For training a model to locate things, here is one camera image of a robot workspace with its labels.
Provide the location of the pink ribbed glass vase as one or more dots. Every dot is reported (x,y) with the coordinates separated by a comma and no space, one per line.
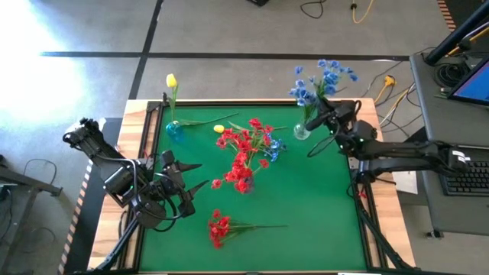
(249,187)

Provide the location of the laptop with blue screen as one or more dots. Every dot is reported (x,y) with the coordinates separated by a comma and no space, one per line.
(477,86)

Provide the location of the small black object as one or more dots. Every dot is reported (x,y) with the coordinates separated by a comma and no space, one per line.
(258,2)

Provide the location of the black slanted pole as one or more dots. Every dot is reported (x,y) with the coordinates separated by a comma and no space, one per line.
(454,37)

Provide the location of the clear glass vase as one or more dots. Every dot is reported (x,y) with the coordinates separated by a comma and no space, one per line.
(302,133)

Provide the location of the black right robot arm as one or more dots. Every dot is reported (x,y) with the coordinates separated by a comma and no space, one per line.
(412,153)

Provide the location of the black rig strut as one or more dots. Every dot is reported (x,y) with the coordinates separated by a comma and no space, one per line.
(118,244)
(382,237)

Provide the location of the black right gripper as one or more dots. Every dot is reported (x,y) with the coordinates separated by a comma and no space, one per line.
(344,114)

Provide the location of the blue artificial flower bunch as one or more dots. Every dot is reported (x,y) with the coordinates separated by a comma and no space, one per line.
(330,78)
(303,93)
(277,147)

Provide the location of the red artificial flower bunch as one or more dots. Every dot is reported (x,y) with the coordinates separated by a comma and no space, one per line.
(240,173)
(255,123)
(219,229)

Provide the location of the black table edge frame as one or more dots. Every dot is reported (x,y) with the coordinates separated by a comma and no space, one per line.
(248,103)

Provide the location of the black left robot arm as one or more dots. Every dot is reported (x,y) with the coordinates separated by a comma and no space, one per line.
(114,175)

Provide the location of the black mat striped edge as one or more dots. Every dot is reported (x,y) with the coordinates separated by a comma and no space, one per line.
(82,244)

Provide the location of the black metal stand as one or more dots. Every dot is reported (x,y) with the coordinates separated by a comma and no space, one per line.
(23,177)

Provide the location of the black keyboard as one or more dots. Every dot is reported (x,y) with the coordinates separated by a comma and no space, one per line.
(470,181)

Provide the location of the light wooden table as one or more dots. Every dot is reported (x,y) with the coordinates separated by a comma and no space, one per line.
(395,225)

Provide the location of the red artificial flower bouquet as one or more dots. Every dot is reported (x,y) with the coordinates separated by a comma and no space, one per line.
(305,229)

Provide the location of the teal glass vase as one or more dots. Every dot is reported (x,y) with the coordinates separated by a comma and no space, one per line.
(175,130)

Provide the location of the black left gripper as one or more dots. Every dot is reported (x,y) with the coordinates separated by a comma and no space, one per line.
(173,179)

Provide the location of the white paper sheet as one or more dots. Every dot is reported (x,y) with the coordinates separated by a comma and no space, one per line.
(407,183)

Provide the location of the grey desk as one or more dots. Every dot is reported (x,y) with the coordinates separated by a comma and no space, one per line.
(439,114)

